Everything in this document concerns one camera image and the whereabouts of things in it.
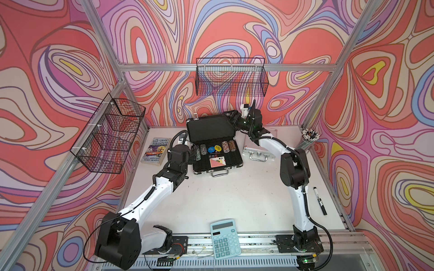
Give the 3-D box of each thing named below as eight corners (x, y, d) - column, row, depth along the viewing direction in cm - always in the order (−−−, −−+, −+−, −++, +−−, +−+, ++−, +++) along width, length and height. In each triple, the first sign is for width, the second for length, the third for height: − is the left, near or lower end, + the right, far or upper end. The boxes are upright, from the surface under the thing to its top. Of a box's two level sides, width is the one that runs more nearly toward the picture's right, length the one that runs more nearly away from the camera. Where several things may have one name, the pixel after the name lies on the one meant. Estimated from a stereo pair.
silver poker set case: (241, 156, 106) (242, 152, 102) (243, 150, 109) (243, 145, 105) (272, 164, 102) (274, 159, 98) (273, 157, 106) (275, 152, 102)
